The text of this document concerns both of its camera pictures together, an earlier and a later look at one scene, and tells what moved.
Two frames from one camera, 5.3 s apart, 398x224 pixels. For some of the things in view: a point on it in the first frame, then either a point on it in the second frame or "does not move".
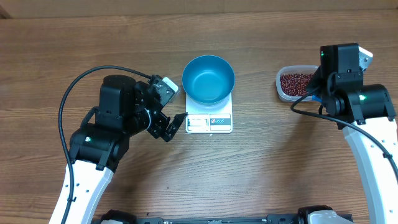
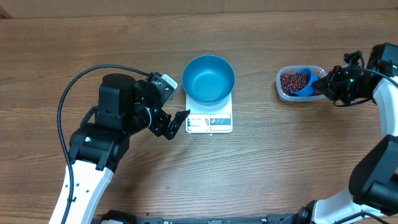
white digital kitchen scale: [214, 121] does not move
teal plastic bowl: [208, 79] does not move
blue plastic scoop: [314, 98] → [308, 90]
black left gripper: [157, 129] does not move
